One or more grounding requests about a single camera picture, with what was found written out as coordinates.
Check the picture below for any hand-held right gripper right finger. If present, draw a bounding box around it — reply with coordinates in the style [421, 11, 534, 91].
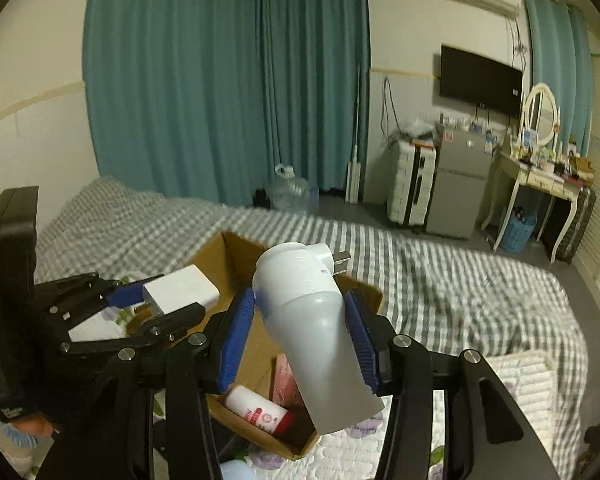
[344, 287, 566, 480]

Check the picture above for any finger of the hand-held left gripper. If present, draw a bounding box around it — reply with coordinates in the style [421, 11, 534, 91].
[55, 302, 207, 357]
[34, 272, 167, 317]

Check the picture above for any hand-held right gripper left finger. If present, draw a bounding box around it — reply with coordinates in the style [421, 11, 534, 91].
[35, 287, 258, 480]

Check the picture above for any white power adapter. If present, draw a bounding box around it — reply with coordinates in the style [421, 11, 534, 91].
[142, 266, 221, 317]

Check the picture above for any white plastic shaker bottle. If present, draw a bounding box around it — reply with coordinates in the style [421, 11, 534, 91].
[252, 241, 386, 436]

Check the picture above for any brown cardboard box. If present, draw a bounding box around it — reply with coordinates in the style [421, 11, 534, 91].
[182, 230, 385, 462]

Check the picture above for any person's left forearm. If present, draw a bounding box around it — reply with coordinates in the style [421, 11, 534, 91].
[0, 360, 46, 450]

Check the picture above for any person's left hand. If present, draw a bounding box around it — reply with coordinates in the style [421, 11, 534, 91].
[0, 396, 61, 438]

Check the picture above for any pink packet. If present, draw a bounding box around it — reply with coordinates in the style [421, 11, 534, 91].
[271, 353, 316, 411]

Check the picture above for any small white red-label bottle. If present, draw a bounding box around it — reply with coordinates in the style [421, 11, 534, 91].
[224, 385, 293, 436]

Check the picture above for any bed with checkered sheet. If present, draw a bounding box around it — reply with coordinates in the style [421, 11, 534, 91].
[32, 176, 588, 480]

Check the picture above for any light blue object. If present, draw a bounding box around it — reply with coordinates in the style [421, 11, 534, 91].
[219, 460, 261, 480]

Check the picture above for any floral quilted mat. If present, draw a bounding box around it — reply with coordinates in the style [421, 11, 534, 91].
[67, 272, 563, 480]

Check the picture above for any clear water jug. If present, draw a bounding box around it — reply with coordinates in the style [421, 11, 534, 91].
[270, 164, 320, 211]

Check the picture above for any white suitcase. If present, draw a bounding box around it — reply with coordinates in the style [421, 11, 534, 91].
[386, 140, 438, 233]

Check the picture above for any grey mini fridge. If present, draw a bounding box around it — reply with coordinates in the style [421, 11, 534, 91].
[425, 127, 493, 240]

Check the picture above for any blue plastic basket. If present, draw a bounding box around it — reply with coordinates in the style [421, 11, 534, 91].
[500, 207, 537, 253]

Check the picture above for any plastic bag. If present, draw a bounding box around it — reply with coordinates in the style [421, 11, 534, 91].
[397, 117, 438, 147]

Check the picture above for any wide teal curtain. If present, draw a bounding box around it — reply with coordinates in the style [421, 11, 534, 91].
[82, 0, 372, 206]

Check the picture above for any white dressing table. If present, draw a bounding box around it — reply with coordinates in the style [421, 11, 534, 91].
[481, 146, 596, 265]

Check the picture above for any dark suitcase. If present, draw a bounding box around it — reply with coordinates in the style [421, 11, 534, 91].
[560, 187, 597, 265]

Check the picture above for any white oval vanity mirror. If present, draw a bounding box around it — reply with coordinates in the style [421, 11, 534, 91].
[520, 82, 562, 149]

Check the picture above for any narrow teal curtain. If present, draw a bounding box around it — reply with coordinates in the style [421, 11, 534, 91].
[522, 0, 593, 157]

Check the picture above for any hanging wall cable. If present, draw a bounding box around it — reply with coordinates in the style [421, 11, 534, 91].
[380, 76, 402, 149]

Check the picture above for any black wall television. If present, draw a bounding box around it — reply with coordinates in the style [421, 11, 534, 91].
[439, 44, 524, 115]

